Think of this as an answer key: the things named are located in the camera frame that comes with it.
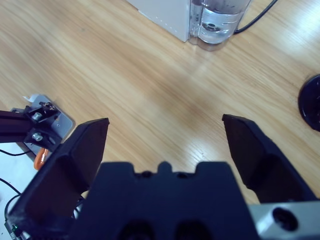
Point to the orange clip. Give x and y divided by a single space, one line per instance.
41 160

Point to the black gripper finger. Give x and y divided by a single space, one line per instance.
62 180
265 170

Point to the grey metal mounting plate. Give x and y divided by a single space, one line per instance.
62 122

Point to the white paper tag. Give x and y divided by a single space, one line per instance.
31 97

